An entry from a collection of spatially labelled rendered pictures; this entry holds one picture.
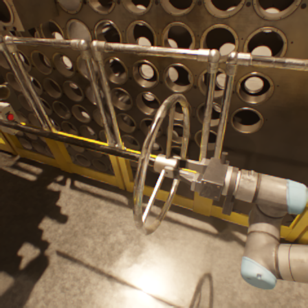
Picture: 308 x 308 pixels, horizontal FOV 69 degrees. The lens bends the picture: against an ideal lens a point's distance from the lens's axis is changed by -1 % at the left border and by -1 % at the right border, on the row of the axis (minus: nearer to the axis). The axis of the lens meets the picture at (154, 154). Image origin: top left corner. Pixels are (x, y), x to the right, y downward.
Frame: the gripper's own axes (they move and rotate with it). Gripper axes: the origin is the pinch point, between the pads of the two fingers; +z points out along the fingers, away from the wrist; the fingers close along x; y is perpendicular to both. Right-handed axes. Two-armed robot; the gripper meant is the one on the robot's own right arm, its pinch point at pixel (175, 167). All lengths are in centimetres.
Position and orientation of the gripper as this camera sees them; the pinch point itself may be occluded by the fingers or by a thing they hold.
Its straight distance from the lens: 62.7
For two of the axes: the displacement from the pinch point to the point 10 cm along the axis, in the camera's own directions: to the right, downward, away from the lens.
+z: -9.2, -2.3, 3.2
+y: 0.6, -8.9, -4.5
